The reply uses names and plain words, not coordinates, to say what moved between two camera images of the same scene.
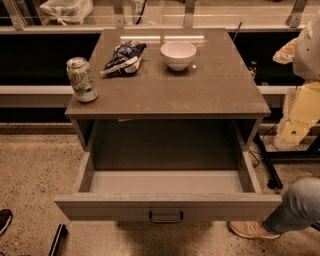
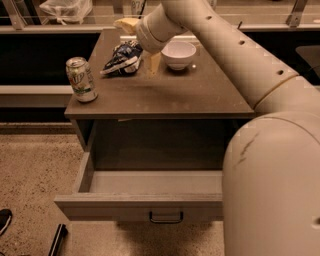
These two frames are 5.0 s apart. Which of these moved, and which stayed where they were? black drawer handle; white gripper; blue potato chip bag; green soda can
Moved: white gripper
Stayed: green soda can; blue potato chip bag; black drawer handle
